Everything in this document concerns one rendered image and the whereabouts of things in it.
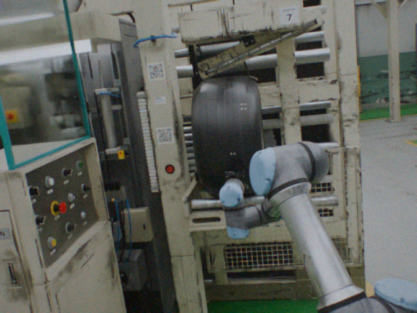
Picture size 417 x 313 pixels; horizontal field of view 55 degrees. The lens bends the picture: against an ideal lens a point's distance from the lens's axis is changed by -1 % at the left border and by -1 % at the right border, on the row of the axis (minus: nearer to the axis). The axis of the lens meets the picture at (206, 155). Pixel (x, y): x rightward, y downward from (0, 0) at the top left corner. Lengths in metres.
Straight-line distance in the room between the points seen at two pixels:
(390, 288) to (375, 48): 10.95
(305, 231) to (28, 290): 0.89
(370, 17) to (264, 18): 9.86
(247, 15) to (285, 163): 1.15
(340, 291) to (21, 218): 0.92
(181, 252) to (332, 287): 1.16
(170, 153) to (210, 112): 0.33
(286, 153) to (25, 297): 0.93
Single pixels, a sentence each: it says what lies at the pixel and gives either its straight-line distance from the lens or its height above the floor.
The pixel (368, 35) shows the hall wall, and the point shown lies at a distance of 11.78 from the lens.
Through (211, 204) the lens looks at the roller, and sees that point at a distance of 1.81.
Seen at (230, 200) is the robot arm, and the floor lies 1.06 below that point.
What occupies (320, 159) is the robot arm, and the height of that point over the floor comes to 1.23.
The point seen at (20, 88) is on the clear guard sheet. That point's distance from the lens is 1.39.
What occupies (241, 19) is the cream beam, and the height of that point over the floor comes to 1.71.
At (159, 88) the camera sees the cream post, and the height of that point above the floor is 1.43.
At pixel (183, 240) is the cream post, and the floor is 0.70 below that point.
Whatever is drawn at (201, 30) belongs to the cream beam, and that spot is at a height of 1.68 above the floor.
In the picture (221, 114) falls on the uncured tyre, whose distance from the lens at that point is 1.63.
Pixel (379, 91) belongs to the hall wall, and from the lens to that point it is 11.83.
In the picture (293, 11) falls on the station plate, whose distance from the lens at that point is 2.05.
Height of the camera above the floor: 1.48
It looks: 12 degrees down
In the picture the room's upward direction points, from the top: 7 degrees counter-clockwise
